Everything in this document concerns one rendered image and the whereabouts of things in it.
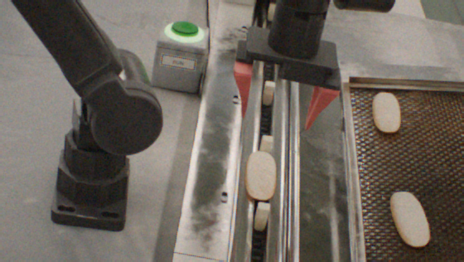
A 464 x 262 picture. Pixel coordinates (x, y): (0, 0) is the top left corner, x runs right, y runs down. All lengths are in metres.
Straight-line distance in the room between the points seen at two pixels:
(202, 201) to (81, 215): 0.14
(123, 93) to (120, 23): 0.53
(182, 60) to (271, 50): 0.29
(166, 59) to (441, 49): 0.58
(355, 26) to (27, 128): 0.69
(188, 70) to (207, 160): 0.22
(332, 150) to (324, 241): 0.20
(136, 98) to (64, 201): 0.16
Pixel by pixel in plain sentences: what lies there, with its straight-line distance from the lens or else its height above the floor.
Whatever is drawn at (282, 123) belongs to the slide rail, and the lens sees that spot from 1.17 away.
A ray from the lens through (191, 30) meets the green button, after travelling 1.24.
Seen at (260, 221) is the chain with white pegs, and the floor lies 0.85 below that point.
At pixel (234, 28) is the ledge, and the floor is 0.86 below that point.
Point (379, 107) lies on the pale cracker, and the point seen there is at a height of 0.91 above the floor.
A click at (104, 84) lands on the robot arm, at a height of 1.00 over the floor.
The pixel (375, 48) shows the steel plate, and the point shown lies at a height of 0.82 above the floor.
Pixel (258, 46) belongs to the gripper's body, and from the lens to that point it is 0.96.
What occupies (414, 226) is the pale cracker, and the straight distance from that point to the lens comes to 0.95.
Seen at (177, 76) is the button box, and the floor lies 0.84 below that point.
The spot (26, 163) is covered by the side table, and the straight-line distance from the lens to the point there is 1.07.
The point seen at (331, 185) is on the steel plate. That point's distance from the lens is 1.13.
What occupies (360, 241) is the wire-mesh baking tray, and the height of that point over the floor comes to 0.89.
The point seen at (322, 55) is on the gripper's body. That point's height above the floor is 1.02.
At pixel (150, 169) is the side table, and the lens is 1.09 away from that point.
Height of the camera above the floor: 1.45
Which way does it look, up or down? 32 degrees down
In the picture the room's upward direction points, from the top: 12 degrees clockwise
